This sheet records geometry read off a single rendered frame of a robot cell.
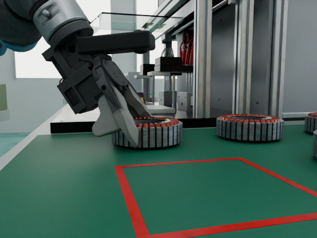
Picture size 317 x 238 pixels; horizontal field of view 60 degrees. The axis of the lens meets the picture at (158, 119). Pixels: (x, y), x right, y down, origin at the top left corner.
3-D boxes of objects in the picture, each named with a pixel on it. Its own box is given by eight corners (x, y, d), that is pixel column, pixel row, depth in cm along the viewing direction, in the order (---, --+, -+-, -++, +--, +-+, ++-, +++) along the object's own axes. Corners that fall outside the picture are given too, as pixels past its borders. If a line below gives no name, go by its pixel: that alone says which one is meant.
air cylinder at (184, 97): (186, 111, 77) (186, 91, 77) (178, 109, 84) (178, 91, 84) (203, 111, 78) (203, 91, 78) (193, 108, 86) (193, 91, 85)
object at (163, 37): (164, 38, 107) (164, 27, 107) (161, 40, 113) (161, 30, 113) (175, 38, 108) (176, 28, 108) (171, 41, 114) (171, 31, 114)
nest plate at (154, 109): (118, 114, 69) (118, 109, 69) (112, 109, 83) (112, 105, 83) (175, 113, 73) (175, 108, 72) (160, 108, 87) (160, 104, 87)
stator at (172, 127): (100, 148, 39) (100, 123, 39) (123, 135, 50) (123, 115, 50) (178, 152, 37) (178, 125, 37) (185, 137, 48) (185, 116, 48)
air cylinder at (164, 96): (163, 105, 101) (163, 90, 100) (158, 104, 108) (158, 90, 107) (176, 105, 102) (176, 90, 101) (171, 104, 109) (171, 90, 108)
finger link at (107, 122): (110, 164, 38) (92, 113, 43) (144, 142, 37) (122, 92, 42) (96, 159, 36) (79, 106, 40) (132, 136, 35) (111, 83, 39)
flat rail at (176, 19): (200, 5, 59) (200, -9, 59) (144, 46, 119) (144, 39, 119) (205, 6, 60) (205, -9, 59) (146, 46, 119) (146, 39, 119)
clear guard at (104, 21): (83, 31, 83) (82, 10, 82) (84, 43, 106) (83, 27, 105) (185, 36, 91) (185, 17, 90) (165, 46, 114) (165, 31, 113)
